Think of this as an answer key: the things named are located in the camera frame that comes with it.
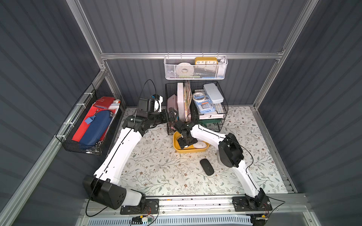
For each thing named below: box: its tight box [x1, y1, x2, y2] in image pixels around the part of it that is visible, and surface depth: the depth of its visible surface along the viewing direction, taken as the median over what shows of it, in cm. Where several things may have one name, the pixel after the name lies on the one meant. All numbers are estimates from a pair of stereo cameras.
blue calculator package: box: [193, 94, 216, 114], surface depth 92 cm
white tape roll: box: [175, 62, 195, 77], surface depth 87 cm
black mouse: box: [199, 158, 215, 176], surface depth 88 cm
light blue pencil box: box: [203, 82, 224, 104], surface depth 98 cm
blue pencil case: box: [79, 110, 113, 147], surface depth 70 cm
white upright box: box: [176, 82, 186, 122], surface depth 95 cm
